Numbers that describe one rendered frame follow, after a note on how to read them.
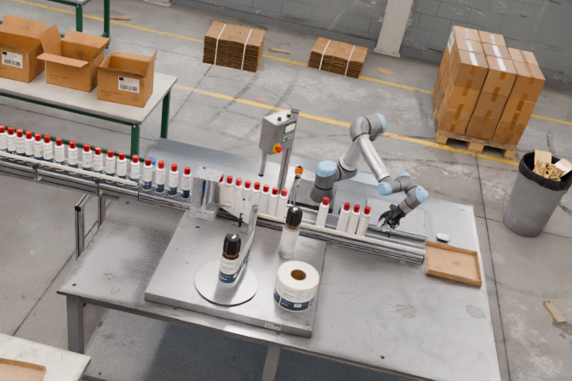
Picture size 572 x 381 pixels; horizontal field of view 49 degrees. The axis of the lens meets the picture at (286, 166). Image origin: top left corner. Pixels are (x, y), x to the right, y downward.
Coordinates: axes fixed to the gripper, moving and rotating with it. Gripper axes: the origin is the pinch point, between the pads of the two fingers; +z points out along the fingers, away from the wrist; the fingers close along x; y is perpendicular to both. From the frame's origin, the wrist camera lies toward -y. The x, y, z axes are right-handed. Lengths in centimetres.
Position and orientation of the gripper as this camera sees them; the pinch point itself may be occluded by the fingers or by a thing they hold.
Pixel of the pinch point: (378, 227)
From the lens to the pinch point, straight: 357.1
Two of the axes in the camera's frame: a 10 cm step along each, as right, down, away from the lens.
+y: -1.6, 5.1, -8.4
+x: 7.7, 6.0, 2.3
